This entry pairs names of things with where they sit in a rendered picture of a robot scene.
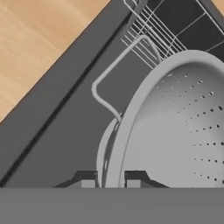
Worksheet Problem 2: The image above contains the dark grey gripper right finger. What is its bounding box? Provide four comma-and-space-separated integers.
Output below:
124, 170, 170, 189

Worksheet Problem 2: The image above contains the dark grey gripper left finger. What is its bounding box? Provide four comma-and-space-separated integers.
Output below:
52, 170, 99, 189

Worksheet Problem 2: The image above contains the grey metal colander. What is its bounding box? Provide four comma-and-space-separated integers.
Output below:
91, 34, 224, 189

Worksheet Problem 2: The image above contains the wire dish rack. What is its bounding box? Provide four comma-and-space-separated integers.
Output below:
121, 0, 224, 69

